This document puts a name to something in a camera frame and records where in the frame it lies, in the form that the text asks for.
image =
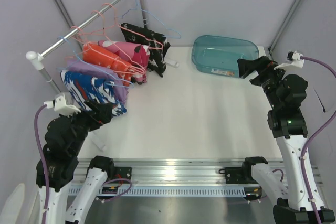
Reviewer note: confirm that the teal plastic basin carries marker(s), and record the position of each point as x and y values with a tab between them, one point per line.
218	55

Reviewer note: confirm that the metal clothes rack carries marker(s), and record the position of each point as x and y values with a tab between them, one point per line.
36	58

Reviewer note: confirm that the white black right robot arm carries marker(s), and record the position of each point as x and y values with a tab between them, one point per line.
299	200

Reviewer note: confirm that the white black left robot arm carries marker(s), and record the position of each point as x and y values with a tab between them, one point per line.
59	160

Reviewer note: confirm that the pink hanger of orange trousers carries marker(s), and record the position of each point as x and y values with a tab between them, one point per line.
102	32

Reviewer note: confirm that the black white trousers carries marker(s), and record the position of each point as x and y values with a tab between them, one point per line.
158	43

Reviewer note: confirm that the purple trousers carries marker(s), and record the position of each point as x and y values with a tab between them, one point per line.
121	92

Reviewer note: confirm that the blue white patterned trousers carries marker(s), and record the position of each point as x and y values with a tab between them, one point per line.
84	88

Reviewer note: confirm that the pink patterned trousers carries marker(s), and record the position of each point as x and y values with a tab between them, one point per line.
135	54

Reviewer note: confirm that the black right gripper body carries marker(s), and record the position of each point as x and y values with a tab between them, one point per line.
259	72

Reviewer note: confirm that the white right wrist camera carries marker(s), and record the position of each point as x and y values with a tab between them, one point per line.
294	60

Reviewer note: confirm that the orange trousers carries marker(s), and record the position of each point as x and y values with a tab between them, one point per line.
94	54

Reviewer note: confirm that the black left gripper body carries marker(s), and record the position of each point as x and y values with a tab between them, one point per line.
95	115

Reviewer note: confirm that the white slotted cable duct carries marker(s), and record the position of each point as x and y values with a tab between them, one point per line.
173	191

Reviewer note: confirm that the aluminium mounting rail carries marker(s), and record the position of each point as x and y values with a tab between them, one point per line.
177	172

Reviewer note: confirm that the light blue wire hanger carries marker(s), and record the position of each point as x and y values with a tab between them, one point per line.
78	59

